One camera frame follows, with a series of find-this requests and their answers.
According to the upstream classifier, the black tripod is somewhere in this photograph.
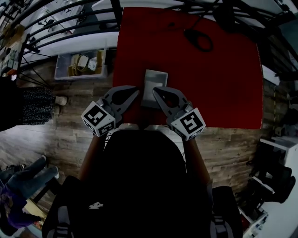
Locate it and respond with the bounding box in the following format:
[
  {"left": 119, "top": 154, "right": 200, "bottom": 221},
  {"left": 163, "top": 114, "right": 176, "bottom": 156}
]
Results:
[{"left": 14, "top": 33, "right": 56, "bottom": 88}]

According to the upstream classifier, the black metal railing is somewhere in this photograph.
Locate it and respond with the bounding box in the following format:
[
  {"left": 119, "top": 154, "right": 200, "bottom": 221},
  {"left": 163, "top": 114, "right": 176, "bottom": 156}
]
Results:
[{"left": 0, "top": 0, "right": 298, "bottom": 61}]

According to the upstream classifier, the person's left forearm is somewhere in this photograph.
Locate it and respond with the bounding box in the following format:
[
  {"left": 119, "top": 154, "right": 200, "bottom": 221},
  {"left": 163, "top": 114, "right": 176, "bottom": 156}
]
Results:
[{"left": 78, "top": 134, "right": 106, "bottom": 182}]

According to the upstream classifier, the grey box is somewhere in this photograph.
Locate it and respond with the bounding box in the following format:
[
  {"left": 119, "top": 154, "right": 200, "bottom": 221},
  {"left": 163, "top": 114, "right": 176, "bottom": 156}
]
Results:
[{"left": 140, "top": 69, "right": 169, "bottom": 110}]

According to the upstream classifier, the clear plastic storage bin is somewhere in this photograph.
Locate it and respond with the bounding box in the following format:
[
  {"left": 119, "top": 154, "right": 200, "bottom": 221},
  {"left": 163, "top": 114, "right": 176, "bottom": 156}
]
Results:
[{"left": 54, "top": 48, "right": 108, "bottom": 81}]

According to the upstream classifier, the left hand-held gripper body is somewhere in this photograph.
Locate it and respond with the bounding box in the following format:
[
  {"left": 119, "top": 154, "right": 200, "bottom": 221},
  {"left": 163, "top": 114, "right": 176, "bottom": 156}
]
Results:
[{"left": 81, "top": 95, "right": 123, "bottom": 137}]

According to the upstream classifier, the cardboard box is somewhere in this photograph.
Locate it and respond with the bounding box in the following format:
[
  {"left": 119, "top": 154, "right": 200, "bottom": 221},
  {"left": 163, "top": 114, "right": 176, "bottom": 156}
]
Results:
[{"left": 3, "top": 23, "right": 25, "bottom": 41}]

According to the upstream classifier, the person's right forearm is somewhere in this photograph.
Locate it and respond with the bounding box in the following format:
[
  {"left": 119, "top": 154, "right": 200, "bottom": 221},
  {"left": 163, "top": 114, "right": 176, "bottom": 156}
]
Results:
[{"left": 183, "top": 138, "right": 211, "bottom": 185}]

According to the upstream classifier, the black desk lamp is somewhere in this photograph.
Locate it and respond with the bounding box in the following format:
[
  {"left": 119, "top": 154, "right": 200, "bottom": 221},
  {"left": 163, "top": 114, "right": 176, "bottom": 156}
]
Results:
[{"left": 183, "top": 0, "right": 238, "bottom": 53}]

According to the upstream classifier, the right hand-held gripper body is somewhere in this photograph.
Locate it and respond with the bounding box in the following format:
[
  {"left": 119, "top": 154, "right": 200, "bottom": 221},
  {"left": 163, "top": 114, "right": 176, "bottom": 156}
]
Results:
[{"left": 167, "top": 102, "right": 207, "bottom": 141}]

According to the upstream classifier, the person's black shirt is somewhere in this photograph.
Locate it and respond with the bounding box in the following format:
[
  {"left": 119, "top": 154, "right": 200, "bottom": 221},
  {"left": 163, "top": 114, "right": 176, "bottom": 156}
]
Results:
[{"left": 41, "top": 129, "right": 243, "bottom": 238}]

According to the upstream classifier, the black office chair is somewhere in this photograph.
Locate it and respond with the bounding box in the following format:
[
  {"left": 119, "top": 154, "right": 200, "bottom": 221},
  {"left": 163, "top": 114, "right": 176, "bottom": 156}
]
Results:
[{"left": 246, "top": 141, "right": 296, "bottom": 205}]

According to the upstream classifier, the red tablecloth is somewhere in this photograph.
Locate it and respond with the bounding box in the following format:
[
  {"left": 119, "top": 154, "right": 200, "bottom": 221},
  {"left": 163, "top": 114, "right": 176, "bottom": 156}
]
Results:
[{"left": 112, "top": 7, "right": 264, "bottom": 130}]

